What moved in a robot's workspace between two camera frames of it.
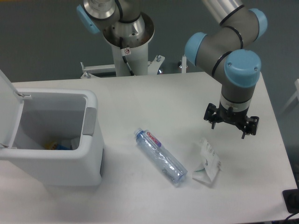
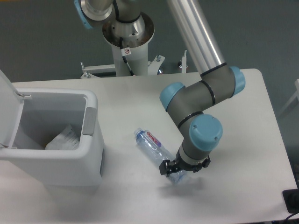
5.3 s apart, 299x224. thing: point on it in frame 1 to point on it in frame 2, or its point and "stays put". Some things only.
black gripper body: x=237 y=118 to x=181 y=164
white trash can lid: x=11 y=105 stays put
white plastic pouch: x=212 y=164 to x=68 y=139
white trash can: x=67 y=116 stays put
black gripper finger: x=252 y=127 to x=205 y=164
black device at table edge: x=291 y=199 stays put
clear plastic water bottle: x=174 y=171 stays put
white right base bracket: x=153 y=66 stays put
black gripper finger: x=211 y=114 to x=167 y=167
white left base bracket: x=88 y=70 stays put
